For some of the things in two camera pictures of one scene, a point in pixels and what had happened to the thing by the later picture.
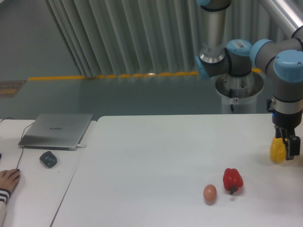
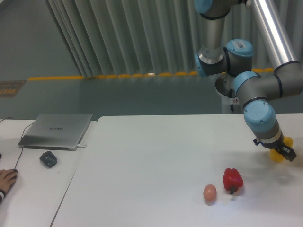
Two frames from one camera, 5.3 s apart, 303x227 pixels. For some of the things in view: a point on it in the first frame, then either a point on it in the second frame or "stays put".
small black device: x=49 y=159 stays put
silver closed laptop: x=63 y=132 stays put
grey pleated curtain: x=121 y=37 stays put
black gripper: x=285 y=114 → x=288 y=152
